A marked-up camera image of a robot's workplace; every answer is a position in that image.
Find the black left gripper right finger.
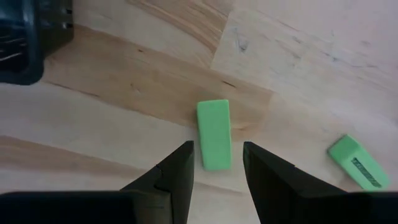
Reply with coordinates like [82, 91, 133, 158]
[243, 141, 398, 224]

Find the green eraser with print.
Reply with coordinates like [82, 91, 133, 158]
[326, 134, 391, 191]

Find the black mesh basket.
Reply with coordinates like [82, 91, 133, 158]
[0, 0, 75, 86]

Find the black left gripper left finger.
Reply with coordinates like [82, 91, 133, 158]
[0, 140, 196, 224]

